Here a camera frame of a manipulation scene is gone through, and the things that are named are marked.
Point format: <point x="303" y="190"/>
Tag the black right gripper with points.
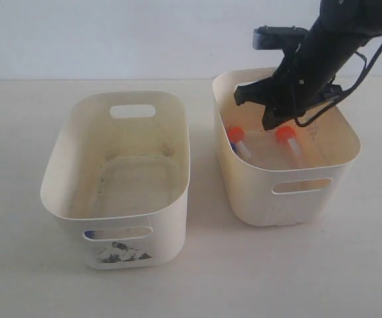
<point x="299" y="83"/>

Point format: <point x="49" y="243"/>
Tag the orange-capped clear tube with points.
<point x="287" y="139"/>
<point x="236" y="135"/>

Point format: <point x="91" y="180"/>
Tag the cream plastic bin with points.
<point x="267" y="190"/>
<point x="121" y="167"/>

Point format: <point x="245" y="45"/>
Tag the blue-capped clear tube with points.
<point x="233" y="147"/>
<point x="90" y="234"/>

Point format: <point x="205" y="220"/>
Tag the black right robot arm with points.
<point x="362" y="21"/>

